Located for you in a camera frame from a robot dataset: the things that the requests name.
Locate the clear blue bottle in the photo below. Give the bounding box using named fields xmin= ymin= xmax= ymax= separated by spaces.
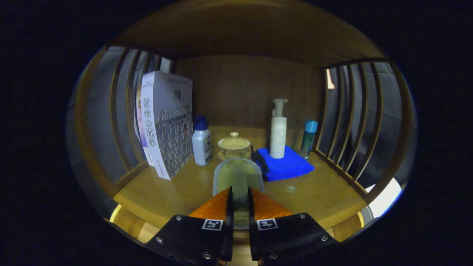
xmin=300 ymin=119 xmax=319 ymax=160

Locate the thin purple book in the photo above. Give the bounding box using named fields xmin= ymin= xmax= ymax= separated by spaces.
xmin=134 ymin=89 xmax=148 ymax=148

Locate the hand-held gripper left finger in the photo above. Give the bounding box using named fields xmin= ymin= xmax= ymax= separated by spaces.
xmin=145 ymin=186 xmax=234 ymax=266

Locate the small black clip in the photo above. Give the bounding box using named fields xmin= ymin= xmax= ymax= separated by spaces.
xmin=250 ymin=145 xmax=269 ymax=174

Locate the white pump bottle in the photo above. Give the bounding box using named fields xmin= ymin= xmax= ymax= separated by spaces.
xmin=269 ymin=98 xmax=289 ymax=159

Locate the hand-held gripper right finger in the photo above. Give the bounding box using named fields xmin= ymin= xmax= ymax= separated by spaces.
xmin=248 ymin=187 xmax=338 ymax=266

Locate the wooden cabinet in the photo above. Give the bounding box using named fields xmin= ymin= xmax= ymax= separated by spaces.
xmin=68 ymin=0 xmax=416 ymax=265

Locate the wooden countertop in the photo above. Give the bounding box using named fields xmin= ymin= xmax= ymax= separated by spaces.
xmin=113 ymin=126 xmax=368 ymax=231

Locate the blue folded cloth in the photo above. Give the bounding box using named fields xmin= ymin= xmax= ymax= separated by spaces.
xmin=256 ymin=146 xmax=315 ymax=182

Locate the white bottle blue cap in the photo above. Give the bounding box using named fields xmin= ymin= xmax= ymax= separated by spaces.
xmin=192 ymin=116 xmax=213 ymax=166

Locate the yellow saucer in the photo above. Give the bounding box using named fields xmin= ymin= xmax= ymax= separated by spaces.
xmin=217 ymin=150 xmax=252 ymax=162

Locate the thick white book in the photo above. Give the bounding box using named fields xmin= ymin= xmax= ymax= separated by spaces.
xmin=141 ymin=71 xmax=194 ymax=181

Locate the yellow lidded teacup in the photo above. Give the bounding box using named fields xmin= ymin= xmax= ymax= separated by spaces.
xmin=217 ymin=132 xmax=251 ymax=160

